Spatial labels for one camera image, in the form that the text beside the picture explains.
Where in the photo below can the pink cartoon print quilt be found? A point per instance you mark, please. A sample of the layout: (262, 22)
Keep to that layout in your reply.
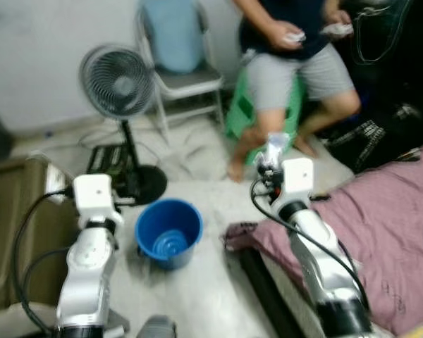
(381, 225)

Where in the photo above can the white handheld controller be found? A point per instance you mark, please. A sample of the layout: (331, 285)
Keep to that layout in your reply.
(338, 29)
(295, 37)

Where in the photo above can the person's right hand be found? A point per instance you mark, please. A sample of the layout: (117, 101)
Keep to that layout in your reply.
(280, 34)

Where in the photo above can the person's left hand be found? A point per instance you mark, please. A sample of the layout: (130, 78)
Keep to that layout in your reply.
(335, 17)

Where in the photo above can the black plastic crate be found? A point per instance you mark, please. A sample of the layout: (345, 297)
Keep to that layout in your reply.
(106, 160)

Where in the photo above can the blue plastic bucket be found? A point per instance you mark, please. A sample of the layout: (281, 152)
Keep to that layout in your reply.
(151, 232)

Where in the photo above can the green plastic stool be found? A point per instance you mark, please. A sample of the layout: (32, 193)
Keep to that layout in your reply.
(240, 113)

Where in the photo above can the person in grey shorts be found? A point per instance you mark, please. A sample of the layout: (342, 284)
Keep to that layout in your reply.
(275, 77)

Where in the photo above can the grey standing fan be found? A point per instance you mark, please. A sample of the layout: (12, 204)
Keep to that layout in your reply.
(116, 81)

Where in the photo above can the brown furniture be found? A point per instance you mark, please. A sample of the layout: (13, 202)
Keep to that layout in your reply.
(14, 211)

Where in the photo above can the white metal folding chair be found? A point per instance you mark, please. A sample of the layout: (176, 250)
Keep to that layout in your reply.
(190, 81)

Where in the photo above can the black garment white print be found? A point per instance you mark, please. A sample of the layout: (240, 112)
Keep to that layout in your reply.
(381, 141)

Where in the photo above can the grey left robot leg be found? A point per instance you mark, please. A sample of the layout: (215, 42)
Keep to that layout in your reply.
(156, 329)

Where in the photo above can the light blue cushion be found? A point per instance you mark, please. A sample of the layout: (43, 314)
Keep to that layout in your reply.
(173, 35)

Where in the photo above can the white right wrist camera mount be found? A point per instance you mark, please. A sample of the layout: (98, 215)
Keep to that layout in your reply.
(297, 176)

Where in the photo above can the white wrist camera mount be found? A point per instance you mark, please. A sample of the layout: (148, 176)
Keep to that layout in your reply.
(297, 176)
(93, 191)

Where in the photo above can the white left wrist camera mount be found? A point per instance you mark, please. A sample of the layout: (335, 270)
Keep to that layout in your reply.
(93, 191)

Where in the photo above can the black bed frame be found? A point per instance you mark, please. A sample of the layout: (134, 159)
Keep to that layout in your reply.
(264, 289)

